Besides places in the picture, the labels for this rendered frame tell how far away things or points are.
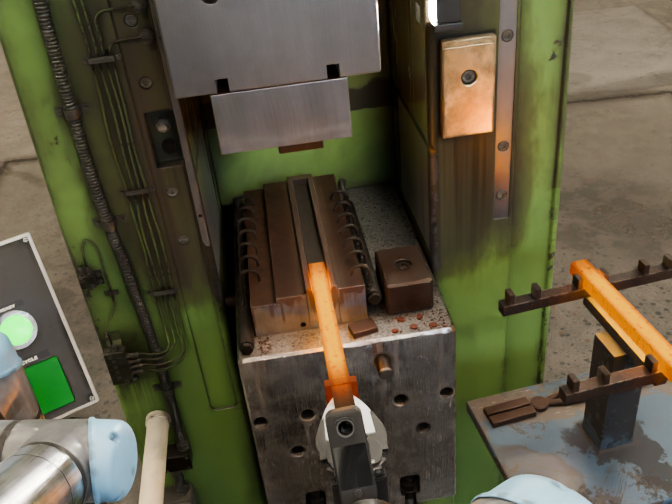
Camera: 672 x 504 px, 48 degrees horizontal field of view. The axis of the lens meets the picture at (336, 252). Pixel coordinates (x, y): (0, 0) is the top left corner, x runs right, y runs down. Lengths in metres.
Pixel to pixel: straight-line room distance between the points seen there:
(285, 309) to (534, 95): 0.57
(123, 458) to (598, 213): 2.91
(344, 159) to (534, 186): 0.46
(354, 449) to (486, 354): 0.77
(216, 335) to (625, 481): 0.79
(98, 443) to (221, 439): 1.01
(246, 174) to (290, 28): 0.67
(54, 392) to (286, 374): 0.38
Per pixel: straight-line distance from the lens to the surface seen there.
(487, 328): 1.61
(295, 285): 1.32
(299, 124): 1.14
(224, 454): 1.75
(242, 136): 1.14
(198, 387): 1.61
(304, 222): 1.50
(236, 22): 1.08
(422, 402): 1.42
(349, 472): 0.94
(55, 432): 0.73
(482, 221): 1.45
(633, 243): 3.27
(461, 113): 1.31
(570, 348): 2.70
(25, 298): 1.21
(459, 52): 1.27
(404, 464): 1.53
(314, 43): 1.09
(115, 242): 1.38
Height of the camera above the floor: 1.76
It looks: 34 degrees down
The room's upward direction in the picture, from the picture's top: 6 degrees counter-clockwise
